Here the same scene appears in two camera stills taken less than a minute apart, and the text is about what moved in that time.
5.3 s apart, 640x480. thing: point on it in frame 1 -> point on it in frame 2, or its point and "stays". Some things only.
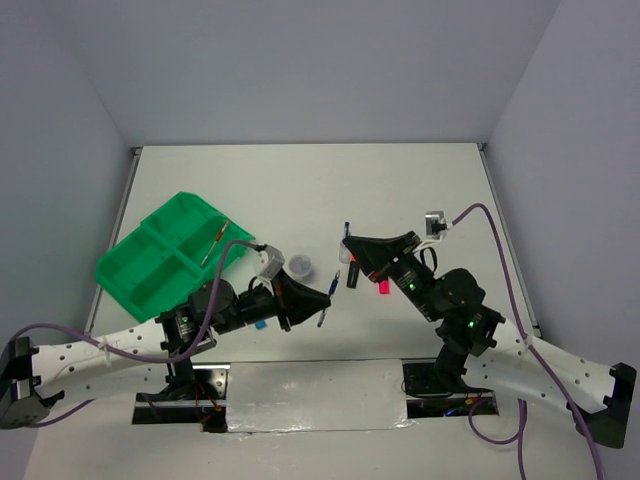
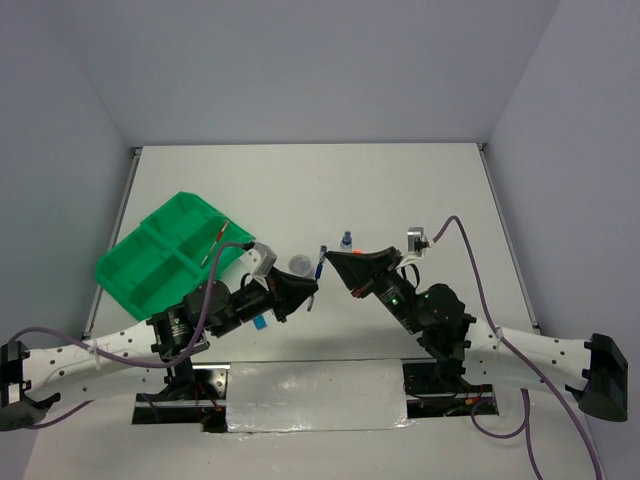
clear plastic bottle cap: (300, 265) stays
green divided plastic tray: (162, 266) stays
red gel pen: (220, 234) stays
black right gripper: (375, 253) -> (356, 271)
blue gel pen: (330, 293) -> (317, 275)
